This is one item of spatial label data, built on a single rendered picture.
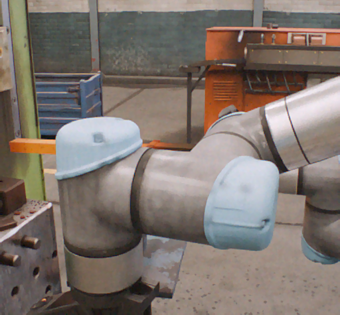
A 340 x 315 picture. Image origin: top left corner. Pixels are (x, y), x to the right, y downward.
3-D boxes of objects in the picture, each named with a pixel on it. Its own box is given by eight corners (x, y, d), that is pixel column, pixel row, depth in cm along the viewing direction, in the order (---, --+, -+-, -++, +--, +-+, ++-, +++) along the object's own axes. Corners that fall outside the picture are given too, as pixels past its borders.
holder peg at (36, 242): (42, 246, 98) (41, 236, 97) (35, 252, 95) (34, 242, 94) (28, 243, 99) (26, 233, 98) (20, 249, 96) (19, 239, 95)
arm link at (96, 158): (126, 141, 31) (31, 132, 34) (131, 267, 34) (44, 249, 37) (161, 117, 38) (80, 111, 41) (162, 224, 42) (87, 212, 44)
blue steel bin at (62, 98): (105, 127, 533) (103, 71, 511) (88, 145, 457) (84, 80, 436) (18, 125, 544) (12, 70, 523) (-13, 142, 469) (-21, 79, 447)
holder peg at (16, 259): (22, 263, 91) (20, 252, 90) (14, 270, 88) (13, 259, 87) (7, 260, 92) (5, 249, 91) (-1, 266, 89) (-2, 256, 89)
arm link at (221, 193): (285, 136, 39) (173, 126, 42) (274, 180, 28) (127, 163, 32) (278, 213, 41) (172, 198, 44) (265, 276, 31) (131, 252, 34)
